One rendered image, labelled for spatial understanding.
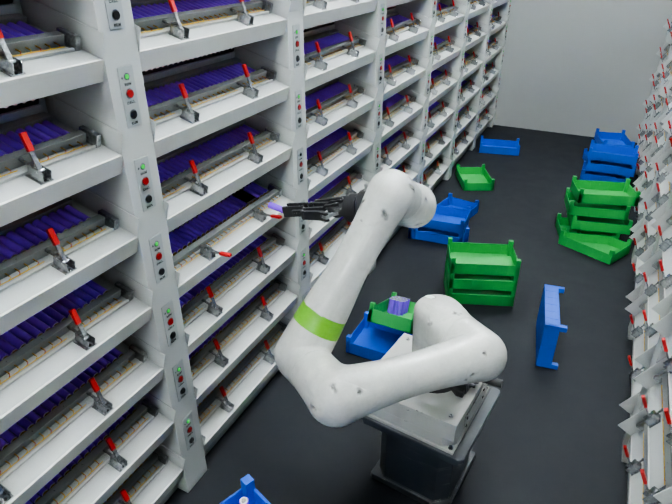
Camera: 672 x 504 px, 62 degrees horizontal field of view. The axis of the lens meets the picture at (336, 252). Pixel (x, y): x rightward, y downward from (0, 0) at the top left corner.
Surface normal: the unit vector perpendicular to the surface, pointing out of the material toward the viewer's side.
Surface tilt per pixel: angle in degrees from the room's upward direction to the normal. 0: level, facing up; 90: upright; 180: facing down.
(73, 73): 107
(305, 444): 0
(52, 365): 17
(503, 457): 0
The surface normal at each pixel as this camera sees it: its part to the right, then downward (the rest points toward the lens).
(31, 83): 0.86, 0.46
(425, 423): -0.54, 0.41
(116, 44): 0.90, 0.22
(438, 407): -0.03, -0.88
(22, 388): 0.26, -0.77
